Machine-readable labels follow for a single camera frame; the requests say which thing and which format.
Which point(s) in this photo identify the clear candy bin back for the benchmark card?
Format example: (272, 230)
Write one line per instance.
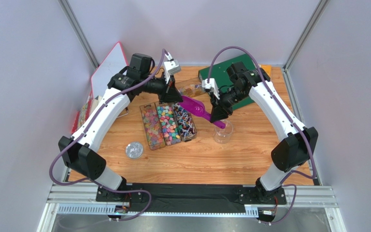
(191, 88)

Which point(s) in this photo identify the white board red frame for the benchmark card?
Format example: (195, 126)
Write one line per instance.
(114, 61)

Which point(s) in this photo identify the lollipop candy bin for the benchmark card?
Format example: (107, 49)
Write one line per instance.
(185, 123)

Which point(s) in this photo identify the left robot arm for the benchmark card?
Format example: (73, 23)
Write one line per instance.
(79, 152)

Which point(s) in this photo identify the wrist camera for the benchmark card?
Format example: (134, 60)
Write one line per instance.
(210, 86)
(171, 67)

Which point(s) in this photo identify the translucent gummy candy bin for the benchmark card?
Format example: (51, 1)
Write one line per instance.
(152, 126)

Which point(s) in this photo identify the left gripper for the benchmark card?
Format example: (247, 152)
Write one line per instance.
(170, 94)

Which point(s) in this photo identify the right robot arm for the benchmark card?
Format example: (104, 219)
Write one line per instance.
(297, 142)

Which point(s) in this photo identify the green clipboard folder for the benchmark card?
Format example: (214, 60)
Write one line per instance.
(219, 73)

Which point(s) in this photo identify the purple plastic scoop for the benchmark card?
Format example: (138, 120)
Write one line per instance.
(197, 108)

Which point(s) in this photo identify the stack of books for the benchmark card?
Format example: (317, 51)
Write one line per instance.
(83, 114)

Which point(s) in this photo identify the clear plastic cup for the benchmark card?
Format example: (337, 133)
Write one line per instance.
(223, 136)

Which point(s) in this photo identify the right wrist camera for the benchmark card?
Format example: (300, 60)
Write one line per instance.
(210, 86)

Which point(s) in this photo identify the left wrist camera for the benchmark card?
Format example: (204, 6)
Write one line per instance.
(171, 67)

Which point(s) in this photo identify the colourful star candy bin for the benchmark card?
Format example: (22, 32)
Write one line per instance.
(168, 123)

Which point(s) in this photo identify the orange notebook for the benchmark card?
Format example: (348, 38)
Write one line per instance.
(267, 69)

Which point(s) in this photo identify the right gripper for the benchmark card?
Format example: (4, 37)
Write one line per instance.
(219, 104)

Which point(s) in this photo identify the aluminium front rail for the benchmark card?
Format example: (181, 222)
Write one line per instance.
(186, 199)

